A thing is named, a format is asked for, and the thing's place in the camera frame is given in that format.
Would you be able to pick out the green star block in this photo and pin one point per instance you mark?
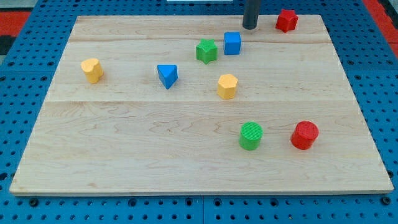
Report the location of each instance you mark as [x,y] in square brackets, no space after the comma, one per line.
[206,51]

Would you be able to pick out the blue cube block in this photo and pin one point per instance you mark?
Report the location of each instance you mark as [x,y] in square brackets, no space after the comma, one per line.
[232,43]

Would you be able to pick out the red star block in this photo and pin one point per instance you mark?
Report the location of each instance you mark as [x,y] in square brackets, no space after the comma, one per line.
[287,20]

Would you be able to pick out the light wooden board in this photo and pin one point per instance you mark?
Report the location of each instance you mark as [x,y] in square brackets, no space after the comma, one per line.
[127,135]

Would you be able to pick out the yellow hexagon block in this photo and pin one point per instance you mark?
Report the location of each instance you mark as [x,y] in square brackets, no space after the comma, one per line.
[227,85]

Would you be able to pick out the blue triangle block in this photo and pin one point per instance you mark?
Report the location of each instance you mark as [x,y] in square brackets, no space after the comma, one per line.
[168,74]

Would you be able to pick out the green cylinder block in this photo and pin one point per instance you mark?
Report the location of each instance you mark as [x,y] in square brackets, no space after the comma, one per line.
[250,136]

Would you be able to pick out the red cylinder block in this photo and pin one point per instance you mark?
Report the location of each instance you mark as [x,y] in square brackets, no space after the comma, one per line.
[304,135]

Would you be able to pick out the yellow heart block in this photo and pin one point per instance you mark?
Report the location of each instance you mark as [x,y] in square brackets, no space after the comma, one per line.
[92,69]

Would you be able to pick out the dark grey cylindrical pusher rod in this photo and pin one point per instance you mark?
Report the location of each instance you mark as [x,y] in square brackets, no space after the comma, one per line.
[251,14]

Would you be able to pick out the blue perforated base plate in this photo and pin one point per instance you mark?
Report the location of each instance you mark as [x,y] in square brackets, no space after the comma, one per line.
[34,33]

